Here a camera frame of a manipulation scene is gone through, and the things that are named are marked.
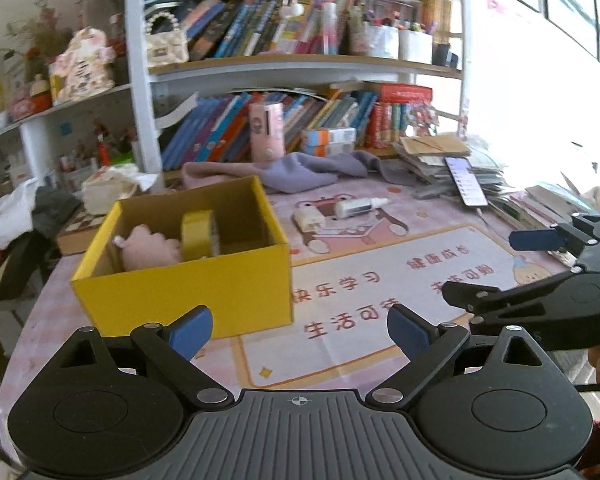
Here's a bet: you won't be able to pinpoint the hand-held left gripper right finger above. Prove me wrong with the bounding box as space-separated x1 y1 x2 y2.
364 304 548 407

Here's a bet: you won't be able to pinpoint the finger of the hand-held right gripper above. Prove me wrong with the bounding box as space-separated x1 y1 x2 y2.
442 272 581 335
509 214 600 257

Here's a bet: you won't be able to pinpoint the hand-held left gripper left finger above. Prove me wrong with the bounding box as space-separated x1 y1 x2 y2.
50 305 234 408

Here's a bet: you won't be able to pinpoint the yellow cardboard box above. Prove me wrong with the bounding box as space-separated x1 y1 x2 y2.
71 175 295 341

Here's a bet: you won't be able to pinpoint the stack of flat booklets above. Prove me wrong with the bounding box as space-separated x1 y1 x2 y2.
490 184 597 232

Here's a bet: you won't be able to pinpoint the black smartphone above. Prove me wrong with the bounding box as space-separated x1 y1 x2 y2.
444 156 490 209

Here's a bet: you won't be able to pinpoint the pink plush pig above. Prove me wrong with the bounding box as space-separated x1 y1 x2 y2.
112 225 183 272

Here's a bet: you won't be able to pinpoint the yellow tape roll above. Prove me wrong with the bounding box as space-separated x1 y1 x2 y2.
181 210 221 261

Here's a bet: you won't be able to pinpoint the stack of papers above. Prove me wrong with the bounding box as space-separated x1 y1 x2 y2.
399 152 512 202

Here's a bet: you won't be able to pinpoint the brown cardboard envelope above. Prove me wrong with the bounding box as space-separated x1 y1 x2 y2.
394 132 474 162

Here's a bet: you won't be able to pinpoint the white squeeze bottle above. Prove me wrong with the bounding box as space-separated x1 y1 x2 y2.
334 197 391 220

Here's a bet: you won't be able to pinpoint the small white charger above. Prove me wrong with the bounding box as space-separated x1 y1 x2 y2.
292 208 326 234

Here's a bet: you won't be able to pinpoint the checkered game box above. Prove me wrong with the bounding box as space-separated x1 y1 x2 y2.
55 205 112 257

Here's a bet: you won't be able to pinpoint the cream tissue pack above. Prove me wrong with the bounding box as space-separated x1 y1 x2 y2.
81 164 159 216

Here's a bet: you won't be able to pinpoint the red boxed book set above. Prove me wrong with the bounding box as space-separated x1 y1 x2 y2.
365 84 439 150

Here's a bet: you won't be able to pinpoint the dark cloth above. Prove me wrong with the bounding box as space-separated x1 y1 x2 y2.
31 186 83 239

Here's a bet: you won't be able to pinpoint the lilac fleece cloth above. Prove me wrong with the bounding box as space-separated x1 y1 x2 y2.
181 150 416 195

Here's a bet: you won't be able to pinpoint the group of small bottles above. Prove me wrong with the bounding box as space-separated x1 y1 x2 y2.
56 120 137 181

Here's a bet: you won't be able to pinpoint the row of leaning thin books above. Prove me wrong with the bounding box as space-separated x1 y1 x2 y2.
160 89 381 172

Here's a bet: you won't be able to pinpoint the small blue orange boxes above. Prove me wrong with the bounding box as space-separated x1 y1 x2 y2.
300 127 357 157

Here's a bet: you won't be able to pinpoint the pink pencil sharpener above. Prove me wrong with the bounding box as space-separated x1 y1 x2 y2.
249 102 285 162

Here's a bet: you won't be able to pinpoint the white plastic bag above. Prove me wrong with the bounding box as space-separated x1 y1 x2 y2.
0 179 47 252

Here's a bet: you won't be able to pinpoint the white pen cup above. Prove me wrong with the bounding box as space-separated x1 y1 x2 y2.
399 29 434 64
362 25 400 59

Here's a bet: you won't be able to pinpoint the white shelf unit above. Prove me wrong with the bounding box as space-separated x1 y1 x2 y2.
0 0 468 196

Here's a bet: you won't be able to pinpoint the red tin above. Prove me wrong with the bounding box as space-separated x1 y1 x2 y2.
9 92 54 122

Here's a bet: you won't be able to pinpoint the lucky cat figure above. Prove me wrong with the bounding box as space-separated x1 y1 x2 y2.
49 29 117 104

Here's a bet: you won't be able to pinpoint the pink tube bottle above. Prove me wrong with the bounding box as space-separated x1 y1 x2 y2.
320 2 340 56

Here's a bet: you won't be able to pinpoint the row of thick paperback books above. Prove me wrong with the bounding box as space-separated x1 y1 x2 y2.
180 0 362 59

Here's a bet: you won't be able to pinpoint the dried flower bunch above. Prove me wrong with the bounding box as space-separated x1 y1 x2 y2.
4 0 77 63

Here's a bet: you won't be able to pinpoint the white pearl-handled handbag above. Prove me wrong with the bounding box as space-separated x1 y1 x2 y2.
144 11 190 67

